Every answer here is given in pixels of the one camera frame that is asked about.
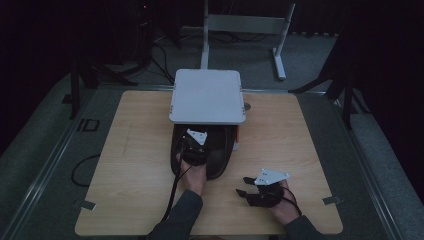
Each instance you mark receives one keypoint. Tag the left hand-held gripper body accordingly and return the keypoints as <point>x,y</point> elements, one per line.
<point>195,148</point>

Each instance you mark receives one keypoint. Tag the grey tape piece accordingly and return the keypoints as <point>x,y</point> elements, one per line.
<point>87,205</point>
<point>332,200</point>

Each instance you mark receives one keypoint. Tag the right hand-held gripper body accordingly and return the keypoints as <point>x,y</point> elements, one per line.
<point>265,195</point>

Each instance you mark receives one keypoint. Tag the small grey round knob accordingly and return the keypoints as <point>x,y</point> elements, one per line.
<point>248,106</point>

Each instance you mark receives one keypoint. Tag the person's right hand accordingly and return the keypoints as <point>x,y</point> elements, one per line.
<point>285,208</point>

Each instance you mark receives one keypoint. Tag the white two-tier shoe rack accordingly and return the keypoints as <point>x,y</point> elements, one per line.
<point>207,96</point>

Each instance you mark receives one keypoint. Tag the white metal stand frame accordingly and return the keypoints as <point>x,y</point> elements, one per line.
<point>245,25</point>

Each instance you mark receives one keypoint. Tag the person's left hand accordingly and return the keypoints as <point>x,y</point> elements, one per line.
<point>194,178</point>

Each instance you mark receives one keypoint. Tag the black tripod stand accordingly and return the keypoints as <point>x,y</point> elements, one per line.
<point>347,100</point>
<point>75,90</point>

